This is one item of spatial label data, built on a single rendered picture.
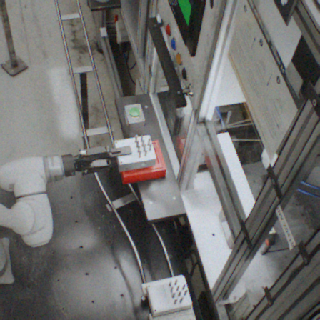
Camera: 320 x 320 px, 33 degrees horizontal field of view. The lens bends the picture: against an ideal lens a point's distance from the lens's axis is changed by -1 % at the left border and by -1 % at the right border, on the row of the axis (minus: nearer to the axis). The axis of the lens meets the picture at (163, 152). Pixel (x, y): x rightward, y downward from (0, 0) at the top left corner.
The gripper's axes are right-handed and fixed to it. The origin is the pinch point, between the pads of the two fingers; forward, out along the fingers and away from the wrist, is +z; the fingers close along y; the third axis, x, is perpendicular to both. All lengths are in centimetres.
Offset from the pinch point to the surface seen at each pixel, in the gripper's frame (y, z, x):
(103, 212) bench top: -35.2, -7.9, -2.7
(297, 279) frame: 56, 20, -70
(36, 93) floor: -103, -26, 116
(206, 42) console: 60, 19, -8
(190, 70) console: 42.4, 18.8, -2.4
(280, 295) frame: 44, 20, -69
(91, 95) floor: -103, 6, 108
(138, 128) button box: -5.0, 9.0, 13.1
